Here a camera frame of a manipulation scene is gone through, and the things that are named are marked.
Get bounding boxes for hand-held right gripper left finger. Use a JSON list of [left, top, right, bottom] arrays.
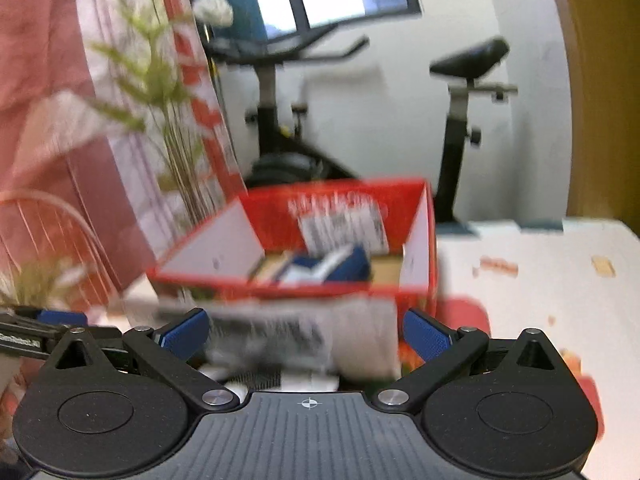
[[47, 307, 241, 411]]

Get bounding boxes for pink curtain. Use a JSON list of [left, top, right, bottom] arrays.
[[0, 0, 241, 311]]

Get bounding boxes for brown wooden panel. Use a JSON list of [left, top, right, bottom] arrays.
[[545, 0, 640, 236]]

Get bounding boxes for red white banner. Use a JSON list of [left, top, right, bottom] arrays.
[[155, 0, 248, 196]]

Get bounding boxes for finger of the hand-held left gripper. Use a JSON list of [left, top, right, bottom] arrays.
[[10, 306, 123, 341]]

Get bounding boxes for grey knitted cloth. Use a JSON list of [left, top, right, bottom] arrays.
[[202, 297, 401, 378]]

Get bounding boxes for artificial grass stems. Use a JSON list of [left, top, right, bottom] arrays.
[[0, 187, 108, 311]]

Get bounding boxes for white artificial flower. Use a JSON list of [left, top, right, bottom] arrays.
[[192, 0, 235, 28]]

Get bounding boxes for red strawberry cardboard box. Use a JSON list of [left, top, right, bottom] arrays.
[[147, 177, 441, 321]]

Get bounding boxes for blue white cloth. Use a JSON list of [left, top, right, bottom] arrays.
[[250, 244, 373, 285]]

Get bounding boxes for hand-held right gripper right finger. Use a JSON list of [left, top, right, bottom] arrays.
[[372, 307, 576, 411]]

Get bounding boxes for artificial green fern plant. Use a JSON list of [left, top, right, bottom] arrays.
[[87, 0, 233, 226]]

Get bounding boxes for black exercise bike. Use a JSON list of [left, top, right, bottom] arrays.
[[202, 25, 518, 226]]

